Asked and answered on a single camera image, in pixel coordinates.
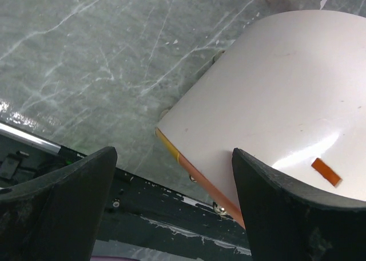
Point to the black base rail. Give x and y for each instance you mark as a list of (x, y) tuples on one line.
[(141, 220)]

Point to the white round drawer cabinet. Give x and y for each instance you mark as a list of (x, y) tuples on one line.
[(290, 92)]

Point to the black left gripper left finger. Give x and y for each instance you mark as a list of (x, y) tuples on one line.
[(57, 216)]

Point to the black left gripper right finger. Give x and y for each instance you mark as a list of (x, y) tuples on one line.
[(286, 219)]

